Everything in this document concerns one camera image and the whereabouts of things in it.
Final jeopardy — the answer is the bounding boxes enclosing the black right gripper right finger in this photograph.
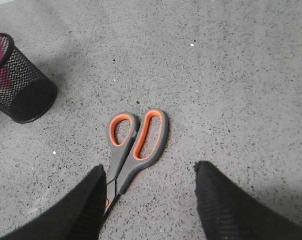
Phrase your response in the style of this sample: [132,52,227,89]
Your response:
[194,161,302,240]

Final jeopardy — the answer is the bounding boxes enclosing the grey and orange scissors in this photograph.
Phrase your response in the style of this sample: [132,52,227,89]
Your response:
[104,108,169,218]

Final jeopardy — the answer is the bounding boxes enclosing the black mesh pen cup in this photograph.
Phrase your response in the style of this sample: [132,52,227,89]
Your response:
[0,32,58,124]

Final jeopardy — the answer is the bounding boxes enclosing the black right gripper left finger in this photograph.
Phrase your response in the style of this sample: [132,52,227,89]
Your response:
[0,164,106,240]

